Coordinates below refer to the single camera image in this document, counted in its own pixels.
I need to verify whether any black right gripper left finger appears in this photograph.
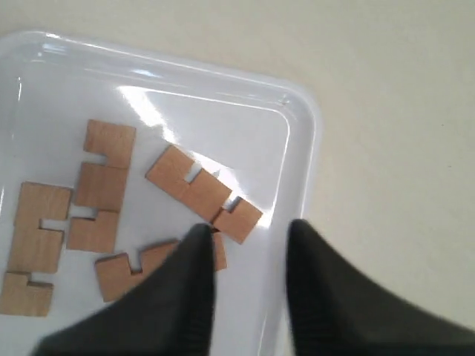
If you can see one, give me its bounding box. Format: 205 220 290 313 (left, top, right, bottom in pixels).
33 224 216 355

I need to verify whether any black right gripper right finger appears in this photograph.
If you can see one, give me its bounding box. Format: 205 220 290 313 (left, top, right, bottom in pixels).
286 220 474 355

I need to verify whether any wooden notched piece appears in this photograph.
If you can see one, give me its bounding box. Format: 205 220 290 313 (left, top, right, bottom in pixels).
145 145 263 244
94 231 228 303
66 119 136 253
1 182 72 317

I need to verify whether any white plastic tray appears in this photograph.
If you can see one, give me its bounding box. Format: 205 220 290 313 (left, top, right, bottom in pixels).
1 31 322 355

